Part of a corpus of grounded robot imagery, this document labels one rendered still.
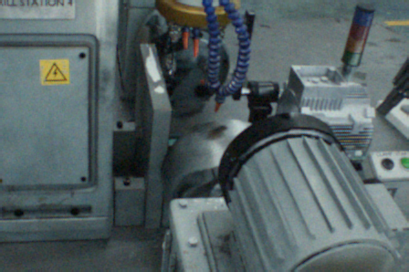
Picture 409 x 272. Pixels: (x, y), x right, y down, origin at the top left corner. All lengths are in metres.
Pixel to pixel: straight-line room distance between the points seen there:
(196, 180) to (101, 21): 0.33
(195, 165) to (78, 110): 0.25
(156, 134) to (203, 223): 0.36
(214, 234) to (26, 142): 0.47
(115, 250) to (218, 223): 0.49
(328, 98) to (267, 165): 0.67
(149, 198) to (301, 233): 0.70
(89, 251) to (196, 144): 0.40
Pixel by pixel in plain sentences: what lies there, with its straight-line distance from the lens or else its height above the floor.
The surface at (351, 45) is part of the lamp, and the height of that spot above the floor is 1.10.
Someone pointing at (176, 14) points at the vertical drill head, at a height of 1.32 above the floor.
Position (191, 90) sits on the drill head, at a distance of 1.53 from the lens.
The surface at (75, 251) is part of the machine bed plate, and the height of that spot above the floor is 0.80.
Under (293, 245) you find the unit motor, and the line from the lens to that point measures 0.60.
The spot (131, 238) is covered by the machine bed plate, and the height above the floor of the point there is 0.80.
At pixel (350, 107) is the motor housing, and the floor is 1.08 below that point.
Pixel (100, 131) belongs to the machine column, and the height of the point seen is 1.11.
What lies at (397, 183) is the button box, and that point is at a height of 1.03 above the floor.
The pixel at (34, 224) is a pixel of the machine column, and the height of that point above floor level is 0.87.
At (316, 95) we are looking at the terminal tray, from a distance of 1.33.
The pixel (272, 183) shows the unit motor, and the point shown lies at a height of 1.33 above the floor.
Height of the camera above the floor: 1.75
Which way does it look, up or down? 35 degrees down
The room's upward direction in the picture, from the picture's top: 9 degrees clockwise
